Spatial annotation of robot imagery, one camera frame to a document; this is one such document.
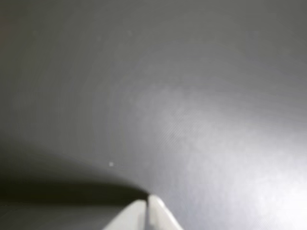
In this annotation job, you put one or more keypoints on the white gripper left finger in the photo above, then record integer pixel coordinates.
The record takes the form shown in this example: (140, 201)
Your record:
(134, 218)

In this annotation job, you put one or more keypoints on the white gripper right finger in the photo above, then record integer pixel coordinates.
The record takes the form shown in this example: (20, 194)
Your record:
(160, 218)

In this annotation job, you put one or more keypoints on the dark grey mat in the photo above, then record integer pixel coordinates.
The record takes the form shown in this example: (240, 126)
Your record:
(168, 95)

